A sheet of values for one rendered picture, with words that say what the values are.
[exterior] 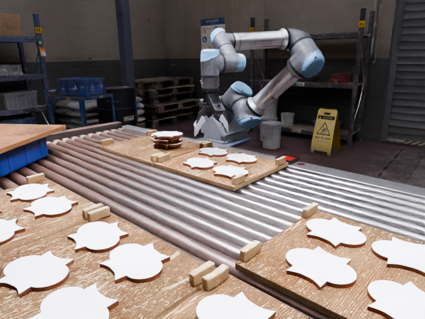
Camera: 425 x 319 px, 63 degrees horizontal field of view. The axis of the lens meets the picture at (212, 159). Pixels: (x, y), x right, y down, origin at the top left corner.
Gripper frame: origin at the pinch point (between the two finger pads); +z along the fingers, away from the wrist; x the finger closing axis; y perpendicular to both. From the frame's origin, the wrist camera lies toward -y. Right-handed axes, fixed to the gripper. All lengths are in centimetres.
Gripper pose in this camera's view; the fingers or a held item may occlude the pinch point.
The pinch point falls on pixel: (212, 135)
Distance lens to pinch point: 149.5
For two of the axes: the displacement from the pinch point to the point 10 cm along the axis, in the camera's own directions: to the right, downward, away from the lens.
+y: -3.5, -2.8, 9.0
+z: 0.1, 9.5, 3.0
